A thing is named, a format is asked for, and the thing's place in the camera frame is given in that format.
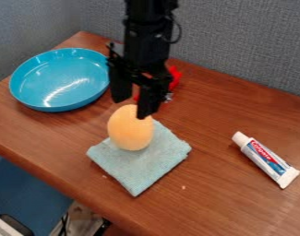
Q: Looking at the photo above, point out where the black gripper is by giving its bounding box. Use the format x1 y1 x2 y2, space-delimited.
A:
104 21 174 120

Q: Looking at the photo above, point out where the white toothpaste tube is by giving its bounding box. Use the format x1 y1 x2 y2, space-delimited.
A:
231 131 300 189

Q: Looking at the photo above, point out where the red rectangular block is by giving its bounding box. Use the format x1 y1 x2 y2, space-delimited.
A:
134 65 182 101

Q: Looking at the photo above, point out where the blue plate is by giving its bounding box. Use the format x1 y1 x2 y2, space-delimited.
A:
8 48 108 112

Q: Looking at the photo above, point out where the yellow orange ball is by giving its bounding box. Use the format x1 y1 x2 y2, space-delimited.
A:
107 104 154 151

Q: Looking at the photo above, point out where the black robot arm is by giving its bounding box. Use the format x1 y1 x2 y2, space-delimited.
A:
107 0 182 120

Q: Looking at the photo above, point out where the light blue folded cloth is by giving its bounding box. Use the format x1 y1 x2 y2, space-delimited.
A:
87 121 191 197

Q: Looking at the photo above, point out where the grey object under table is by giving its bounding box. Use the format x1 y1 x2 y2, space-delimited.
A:
49 202 110 236

